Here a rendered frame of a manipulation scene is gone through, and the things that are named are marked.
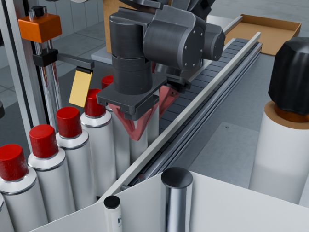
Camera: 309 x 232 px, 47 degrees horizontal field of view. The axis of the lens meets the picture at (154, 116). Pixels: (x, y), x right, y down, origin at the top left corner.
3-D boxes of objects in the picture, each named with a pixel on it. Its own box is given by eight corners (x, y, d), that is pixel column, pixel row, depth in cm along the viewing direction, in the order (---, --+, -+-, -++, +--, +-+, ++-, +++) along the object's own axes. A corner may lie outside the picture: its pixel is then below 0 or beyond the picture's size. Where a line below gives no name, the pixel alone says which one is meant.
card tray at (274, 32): (283, 57, 129) (284, 47, 127) (215, 43, 140) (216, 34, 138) (299, 32, 151) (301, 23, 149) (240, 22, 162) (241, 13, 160)
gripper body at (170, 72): (180, 86, 73) (191, 51, 73) (137, 75, 77) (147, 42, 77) (190, 92, 79) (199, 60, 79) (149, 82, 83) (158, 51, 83)
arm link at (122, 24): (126, 0, 50) (99, 10, 46) (167, 8, 47) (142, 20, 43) (128, 46, 54) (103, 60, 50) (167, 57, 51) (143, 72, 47)
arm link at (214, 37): (190, 13, 84) (178, -8, 76) (237, 19, 79) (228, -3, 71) (173, 59, 82) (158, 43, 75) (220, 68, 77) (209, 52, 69)
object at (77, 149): (85, 227, 59) (69, 126, 48) (61, 215, 61) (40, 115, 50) (104, 206, 63) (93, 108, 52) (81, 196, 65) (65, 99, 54)
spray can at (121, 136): (117, 184, 68) (109, 89, 56) (99, 172, 71) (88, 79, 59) (136, 171, 71) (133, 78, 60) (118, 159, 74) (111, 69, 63)
